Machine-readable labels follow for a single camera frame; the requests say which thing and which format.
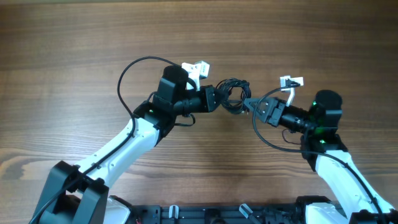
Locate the black USB cable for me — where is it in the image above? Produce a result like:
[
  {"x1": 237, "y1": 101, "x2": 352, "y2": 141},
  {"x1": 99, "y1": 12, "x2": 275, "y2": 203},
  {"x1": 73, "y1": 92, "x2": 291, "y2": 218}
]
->
[{"x1": 215, "y1": 77, "x2": 252, "y2": 115}]

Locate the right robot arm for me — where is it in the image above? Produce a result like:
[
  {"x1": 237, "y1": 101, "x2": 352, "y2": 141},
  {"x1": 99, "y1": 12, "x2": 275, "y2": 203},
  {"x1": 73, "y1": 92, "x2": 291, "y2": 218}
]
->
[{"x1": 244, "y1": 90, "x2": 397, "y2": 223}]

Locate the right camera black cable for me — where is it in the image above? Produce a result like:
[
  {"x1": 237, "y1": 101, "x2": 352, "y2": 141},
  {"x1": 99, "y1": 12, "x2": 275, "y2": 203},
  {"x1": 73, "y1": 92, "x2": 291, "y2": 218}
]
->
[{"x1": 251, "y1": 82, "x2": 388, "y2": 224}]

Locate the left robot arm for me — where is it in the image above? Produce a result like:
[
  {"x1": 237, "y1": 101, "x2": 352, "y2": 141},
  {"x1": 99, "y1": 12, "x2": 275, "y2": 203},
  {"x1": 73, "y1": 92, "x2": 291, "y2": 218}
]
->
[{"x1": 31, "y1": 61, "x2": 226, "y2": 223}]

